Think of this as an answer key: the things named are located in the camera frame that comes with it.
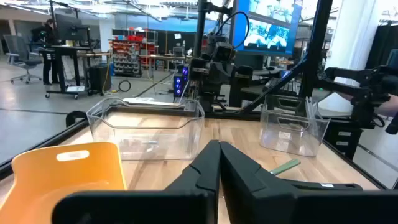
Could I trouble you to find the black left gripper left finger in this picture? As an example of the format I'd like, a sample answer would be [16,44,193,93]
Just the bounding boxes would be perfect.
[51,139,221,224]

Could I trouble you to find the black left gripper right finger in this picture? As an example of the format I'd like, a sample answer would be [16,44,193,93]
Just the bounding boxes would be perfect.
[220,141,398,224]

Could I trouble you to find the green handled knife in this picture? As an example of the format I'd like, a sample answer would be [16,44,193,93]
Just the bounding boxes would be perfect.
[269,158,302,177]

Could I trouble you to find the person's forearm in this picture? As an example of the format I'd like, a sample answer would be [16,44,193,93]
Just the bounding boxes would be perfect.
[374,94,398,118]

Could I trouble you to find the computer tower purple lights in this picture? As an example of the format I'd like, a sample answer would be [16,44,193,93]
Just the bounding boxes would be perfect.
[172,64,190,98]

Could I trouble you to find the long wooden workbench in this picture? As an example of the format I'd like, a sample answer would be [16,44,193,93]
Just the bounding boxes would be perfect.
[139,53,194,72]

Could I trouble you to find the large display screen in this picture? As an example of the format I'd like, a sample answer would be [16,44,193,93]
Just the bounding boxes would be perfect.
[231,0,304,57]

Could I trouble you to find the clear plastic storage bin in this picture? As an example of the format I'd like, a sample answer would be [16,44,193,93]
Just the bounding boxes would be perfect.
[86,96,206,162]
[259,94,331,157]

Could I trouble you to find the crumpled clear plastic wrap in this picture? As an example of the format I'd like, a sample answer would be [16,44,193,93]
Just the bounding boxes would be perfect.
[123,96,184,107]

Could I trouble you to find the shelf with red bins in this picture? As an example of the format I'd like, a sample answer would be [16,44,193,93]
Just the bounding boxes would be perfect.
[108,29,159,78]

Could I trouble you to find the black drawer cabinet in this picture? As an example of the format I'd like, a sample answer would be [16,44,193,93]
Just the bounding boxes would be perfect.
[324,120,364,160]

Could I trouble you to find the black waste bin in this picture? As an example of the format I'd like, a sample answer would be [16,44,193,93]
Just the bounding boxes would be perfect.
[88,63,112,94]

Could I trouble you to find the orange plastic bin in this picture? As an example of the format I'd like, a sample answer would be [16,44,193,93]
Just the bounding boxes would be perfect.
[0,142,127,224]

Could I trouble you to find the black table clamp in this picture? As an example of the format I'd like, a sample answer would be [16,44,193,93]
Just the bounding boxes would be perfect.
[65,110,88,128]

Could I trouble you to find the black standing desk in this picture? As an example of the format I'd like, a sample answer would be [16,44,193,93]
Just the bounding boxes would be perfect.
[39,45,94,100]

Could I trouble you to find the black desk monitor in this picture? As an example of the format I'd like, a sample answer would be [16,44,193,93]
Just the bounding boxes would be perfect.
[54,12,90,43]

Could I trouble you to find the person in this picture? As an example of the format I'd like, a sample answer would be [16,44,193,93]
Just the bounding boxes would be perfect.
[30,18,60,86]

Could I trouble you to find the grey office chair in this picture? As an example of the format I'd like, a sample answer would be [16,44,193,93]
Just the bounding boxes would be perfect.
[2,34,44,85]

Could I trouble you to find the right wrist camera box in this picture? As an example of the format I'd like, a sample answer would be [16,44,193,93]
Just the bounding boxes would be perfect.
[211,42,234,63]

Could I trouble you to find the black camera cable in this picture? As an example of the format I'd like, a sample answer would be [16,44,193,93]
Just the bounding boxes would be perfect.
[214,11,251,50]

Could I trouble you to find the coiled black floor cable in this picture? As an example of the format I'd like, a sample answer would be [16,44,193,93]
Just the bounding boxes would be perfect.
[118,79,132,93]

